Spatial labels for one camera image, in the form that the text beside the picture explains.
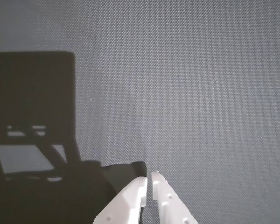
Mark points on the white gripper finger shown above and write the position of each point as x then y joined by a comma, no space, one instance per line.
170,207
128,203

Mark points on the dark grey table mat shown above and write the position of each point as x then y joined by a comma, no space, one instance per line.
200,93

